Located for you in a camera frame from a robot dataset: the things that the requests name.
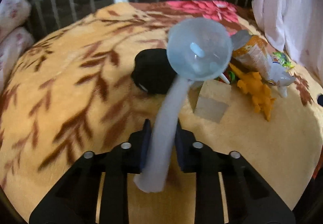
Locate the orange snack wrapper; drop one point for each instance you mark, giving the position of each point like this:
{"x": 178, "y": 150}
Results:
{"x": 250, "y": 51}

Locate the wooden block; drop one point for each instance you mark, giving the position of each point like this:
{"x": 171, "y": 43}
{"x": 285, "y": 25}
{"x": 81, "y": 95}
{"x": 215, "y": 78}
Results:
{"x": 210, "y": 99}

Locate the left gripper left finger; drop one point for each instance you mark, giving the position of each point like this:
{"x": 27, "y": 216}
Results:
{"x": 95, "y": 188}

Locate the green snack bag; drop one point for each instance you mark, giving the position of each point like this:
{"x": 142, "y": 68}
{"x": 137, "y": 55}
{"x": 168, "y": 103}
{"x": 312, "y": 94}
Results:
{"x": 282, "y": 59}

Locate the folded floral white quilt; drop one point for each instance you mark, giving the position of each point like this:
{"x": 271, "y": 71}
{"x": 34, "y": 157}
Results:
{"x": 15, "y": 39}

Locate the white plastic toy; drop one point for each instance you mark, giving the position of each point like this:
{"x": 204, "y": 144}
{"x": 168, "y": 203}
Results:
{"x": 281, "y": 78}

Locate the black cloth bundle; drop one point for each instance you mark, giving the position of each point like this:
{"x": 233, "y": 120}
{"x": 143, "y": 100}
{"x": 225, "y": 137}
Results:
{"x": 152, "y": 71}

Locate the floral plush bed blanket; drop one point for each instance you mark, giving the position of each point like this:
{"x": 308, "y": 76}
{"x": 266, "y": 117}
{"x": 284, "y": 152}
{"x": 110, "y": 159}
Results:
{"x": 72, "y": 92}

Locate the orange toy dinosaur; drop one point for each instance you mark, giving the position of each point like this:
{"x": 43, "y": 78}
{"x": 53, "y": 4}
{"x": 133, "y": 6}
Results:
{"x": 261, "y": 95}

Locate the pale pink curtain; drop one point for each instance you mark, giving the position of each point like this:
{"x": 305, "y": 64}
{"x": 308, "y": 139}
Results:
{"x": 294, "y": 26}

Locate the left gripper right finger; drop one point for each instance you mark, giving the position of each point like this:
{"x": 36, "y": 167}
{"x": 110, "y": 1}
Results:
{"x": 230, "y": 178}

